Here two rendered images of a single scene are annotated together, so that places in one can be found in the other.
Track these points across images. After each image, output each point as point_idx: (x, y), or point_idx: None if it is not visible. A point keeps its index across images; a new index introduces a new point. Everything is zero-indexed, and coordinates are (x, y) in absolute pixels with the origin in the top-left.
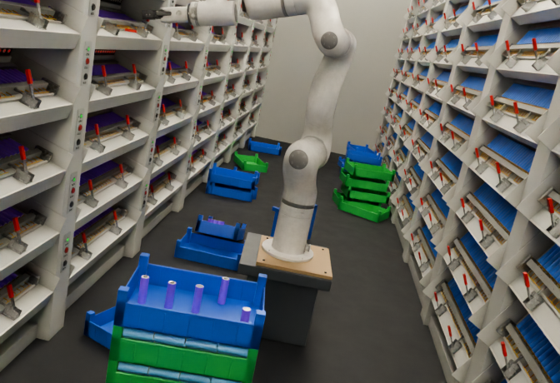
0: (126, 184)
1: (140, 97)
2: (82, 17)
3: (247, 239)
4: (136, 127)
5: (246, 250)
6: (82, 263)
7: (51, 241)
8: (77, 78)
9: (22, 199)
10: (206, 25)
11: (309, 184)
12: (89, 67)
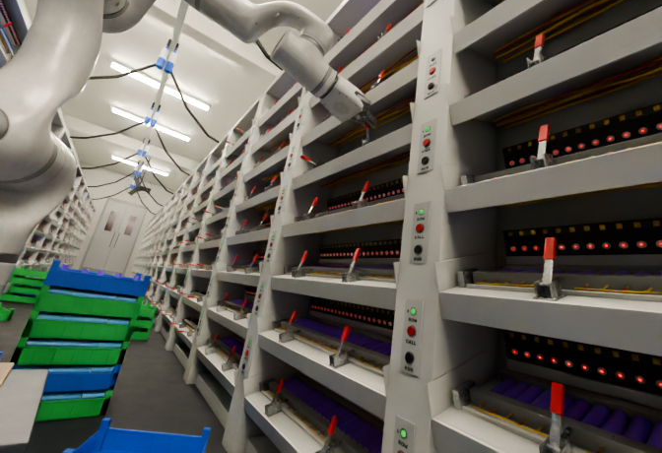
0: (329, 356)
1: (364, 219)
2: (283, 174)
3: (29, 415)
4: None
5: (33, 389)
6: (261, 409)
7: (244, 331)
8: (275, 211)
9: (242, 282)
10: (303, 85)
11: None
12: (284, 201)
